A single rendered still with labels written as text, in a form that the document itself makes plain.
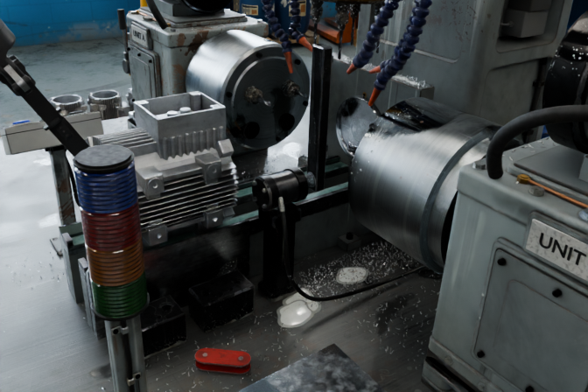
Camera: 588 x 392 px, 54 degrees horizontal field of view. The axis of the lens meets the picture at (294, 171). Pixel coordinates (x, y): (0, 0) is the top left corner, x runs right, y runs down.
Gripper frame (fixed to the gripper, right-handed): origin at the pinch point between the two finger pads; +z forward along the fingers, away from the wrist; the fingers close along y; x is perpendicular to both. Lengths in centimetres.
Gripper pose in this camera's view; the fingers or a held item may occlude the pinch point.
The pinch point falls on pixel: (67, 135)
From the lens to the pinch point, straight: 99.7
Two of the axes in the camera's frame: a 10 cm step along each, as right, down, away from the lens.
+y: -5.8, -3.7, 7.3
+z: 3.8, 6.7, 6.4
